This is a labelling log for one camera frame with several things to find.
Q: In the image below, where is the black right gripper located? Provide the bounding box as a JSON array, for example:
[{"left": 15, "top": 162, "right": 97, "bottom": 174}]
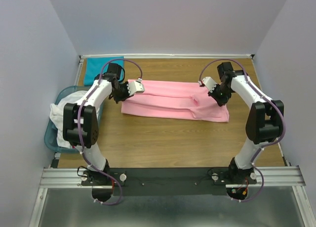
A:
[{"left": 208, "top": 83, "right": 232, "bottom": 107}]

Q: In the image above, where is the pink t-shirt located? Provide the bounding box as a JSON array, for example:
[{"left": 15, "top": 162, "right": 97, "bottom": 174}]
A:
[{"left": 121, "top": 80, "right": 230, "bottom": 123}]

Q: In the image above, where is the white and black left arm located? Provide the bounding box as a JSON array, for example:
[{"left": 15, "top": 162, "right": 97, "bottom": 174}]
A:
[{"left": 62, "top": 58, "right": 136, "bottom": 185}]

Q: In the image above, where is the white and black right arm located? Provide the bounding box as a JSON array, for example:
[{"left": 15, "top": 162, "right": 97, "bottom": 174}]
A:
[{"left": 200, "top": 61, "right": 285, "bottom": 184}]

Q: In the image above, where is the folded teal t-shirt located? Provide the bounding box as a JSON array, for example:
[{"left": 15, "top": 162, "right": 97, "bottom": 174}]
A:
[{"left": 83, "top": 56, "right": 124, "bottom": 86}]

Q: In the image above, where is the white t-shirt in basket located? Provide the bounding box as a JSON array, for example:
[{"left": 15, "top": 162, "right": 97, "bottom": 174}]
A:
[{"left": 49, "top": 91, "right": 87, "bottom": 148}]

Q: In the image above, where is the blue plastic laundry basket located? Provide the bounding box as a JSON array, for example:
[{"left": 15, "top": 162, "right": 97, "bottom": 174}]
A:
[{"left": 44, "top": 85, "right": 90, "bottom": 153}]

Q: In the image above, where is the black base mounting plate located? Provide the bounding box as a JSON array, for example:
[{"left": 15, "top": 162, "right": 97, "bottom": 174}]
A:
[{"left": 78, "top": 167, "right": 257, "bottom": 204}]

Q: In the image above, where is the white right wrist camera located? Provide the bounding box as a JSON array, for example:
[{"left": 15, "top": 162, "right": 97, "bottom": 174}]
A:
[{"left": 198, "top": 76, "right": 218, "bottom": 92}]

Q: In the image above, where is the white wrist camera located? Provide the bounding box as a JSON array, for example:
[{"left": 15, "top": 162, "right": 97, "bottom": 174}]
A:
[
  {"left": 198, "top": 76, "right": 218, "bottom": 92},
  {"left": 127, "top": 78, "right": 145, "bottom": 96}
]

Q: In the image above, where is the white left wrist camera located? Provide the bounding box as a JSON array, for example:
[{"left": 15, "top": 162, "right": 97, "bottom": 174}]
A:
[{"left": 127, "top": 78, "right": 145, "bottom": 96}]

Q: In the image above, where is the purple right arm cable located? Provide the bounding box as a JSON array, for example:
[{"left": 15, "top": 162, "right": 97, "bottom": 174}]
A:
[{"left": 198, "top": 59, "right": 287, "bottom": 203}]

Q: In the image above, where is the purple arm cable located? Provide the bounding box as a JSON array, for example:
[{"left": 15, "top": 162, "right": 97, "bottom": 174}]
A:
[
  {"left": 198, "top": 59, "right": 287, "bottom": 203},
  {"left": 77, "top": 59, "right": 144, "bottom": 206}
]

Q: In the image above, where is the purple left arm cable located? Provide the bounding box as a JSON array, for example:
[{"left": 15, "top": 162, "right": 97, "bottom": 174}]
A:
[{"left": 77, "top": 59, "right": 144, "bottom": 206}]

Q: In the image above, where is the aluminium front rail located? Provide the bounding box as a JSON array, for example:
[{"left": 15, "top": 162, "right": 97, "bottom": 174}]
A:
[{"left": 39, "top": 166, "right": 306, "bottom": 188}]

